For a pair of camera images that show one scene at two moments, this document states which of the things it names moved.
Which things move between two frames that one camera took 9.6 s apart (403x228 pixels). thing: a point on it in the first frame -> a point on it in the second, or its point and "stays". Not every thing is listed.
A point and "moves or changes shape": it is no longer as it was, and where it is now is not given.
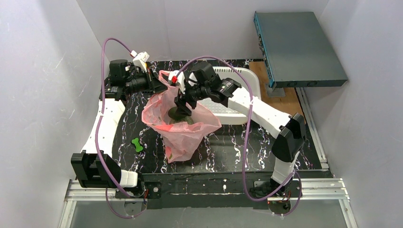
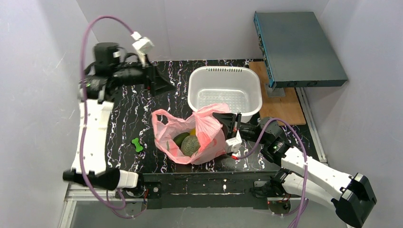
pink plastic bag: (176, 137) moves or changes shape
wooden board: (290, 104) stays
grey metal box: (296, 52) stays
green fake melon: (188, 119) -> (189, 145)
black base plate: (224, 189) stays
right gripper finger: (180, 101) -> (228, 121)
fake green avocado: (173, 113) -> (178, 138)
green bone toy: (139, 147) stays
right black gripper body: (185, 99) -> (236, 122)
